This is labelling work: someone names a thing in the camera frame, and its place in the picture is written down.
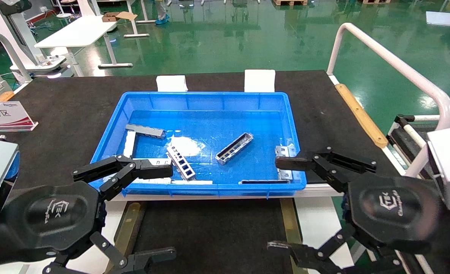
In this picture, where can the olive wooden strip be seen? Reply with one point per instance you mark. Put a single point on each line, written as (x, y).
(290, 224)

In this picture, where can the short tan wooden strip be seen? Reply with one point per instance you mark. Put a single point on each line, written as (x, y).
(4, 96)

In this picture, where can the silver channel part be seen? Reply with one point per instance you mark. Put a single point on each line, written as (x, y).
(234, 148)

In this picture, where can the black cart frame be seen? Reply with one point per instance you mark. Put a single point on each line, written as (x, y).
(401, 131)

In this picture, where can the white thin strip part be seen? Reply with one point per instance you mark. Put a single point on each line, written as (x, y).
(192, 182)

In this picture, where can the blue plastic bin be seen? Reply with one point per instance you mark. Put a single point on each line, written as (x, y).
(209, 102)

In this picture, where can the white floor board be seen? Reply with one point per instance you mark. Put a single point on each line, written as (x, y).
(441, 18)

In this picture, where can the long tan wooden strip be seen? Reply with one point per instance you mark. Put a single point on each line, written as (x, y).
(360, 114)

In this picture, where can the gray metal channel part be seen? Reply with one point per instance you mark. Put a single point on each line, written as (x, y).
(145, 131)

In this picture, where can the white long metal part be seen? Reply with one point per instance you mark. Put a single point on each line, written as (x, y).
(129, 144)

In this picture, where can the white machine stand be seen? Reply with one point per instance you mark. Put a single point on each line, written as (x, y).
(15, 34)

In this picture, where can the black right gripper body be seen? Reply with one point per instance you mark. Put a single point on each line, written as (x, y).
(394, 211)

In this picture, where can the white curved handrail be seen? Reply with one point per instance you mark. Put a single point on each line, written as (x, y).
(399, 66)

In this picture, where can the black flat container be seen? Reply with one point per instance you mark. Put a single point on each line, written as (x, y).
(209, 236)

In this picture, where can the white desk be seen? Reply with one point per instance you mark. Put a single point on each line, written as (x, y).
(76, 32)

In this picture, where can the perforated silver metal part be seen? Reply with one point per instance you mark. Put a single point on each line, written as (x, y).
(182, 164)

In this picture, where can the blue shoe cover foot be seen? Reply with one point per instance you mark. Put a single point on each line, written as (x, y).
(162, 19)

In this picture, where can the black table mat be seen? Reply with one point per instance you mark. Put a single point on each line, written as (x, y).
(69, 110)

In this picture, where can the white foam block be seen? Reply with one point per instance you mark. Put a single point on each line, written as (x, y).
(171, 83)
(259, 80)

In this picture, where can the red white sign placard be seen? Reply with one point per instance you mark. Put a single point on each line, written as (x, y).
(4, 116)

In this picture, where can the silver slotted bracket part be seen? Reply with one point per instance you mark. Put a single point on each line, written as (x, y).
(152, 181)
(282, 151)
(294, 149)
(160, 161)

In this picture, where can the gray curved rail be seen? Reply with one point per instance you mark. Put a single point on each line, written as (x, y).
(4, 49)

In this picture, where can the white desk leg frame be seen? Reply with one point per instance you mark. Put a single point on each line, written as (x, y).
(135, 26)

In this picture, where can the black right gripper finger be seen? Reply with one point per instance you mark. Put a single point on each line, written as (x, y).
(323, 165)
(323, 258)

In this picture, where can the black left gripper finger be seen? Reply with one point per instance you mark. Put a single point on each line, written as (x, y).
(148, 171)
(133, 264)

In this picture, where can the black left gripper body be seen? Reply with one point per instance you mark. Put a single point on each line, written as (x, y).
(53, 217)

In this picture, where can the wooden pallet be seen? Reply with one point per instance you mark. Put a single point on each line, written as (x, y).
(289, 2)

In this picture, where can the open cardboard box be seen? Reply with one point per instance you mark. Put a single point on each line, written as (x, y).
(115, 16)

